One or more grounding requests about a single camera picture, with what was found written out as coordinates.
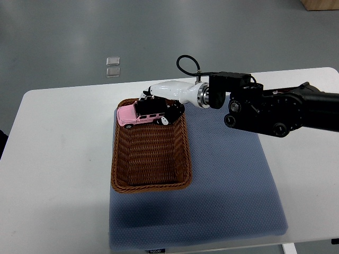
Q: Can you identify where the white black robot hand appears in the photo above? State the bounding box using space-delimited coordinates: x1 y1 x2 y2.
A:
139 80 209 125

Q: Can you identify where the pink toy car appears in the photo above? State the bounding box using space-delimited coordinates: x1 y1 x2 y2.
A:
117 98 168 129

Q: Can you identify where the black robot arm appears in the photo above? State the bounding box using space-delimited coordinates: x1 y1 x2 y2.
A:
209 71 338 138

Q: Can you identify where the brown wicker basket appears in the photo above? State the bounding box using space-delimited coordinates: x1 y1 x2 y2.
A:
111 100 192 194

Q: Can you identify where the lower metal floor plate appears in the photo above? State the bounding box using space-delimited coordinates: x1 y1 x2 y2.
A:
106 67 120 78

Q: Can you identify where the metal floor plate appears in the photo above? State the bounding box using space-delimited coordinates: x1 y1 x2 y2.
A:
106 67 120 78
106 56 120 66

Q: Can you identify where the upper metal floor plate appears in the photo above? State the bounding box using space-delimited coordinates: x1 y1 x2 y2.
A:
106 56 120 66

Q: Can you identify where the blue-grey mat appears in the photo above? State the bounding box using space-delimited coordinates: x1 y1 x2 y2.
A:
109 104 288 251

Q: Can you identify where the bystander in black clothes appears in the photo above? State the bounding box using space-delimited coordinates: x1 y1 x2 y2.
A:
0 130 8 158

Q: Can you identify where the wooden box corner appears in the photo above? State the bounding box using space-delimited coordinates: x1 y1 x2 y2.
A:
300 0 339 11

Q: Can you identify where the white table leg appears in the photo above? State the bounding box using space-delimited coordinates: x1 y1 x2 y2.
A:
282 243 297 254

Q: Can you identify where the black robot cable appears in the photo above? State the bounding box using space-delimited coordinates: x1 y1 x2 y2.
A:
176 55 212 85

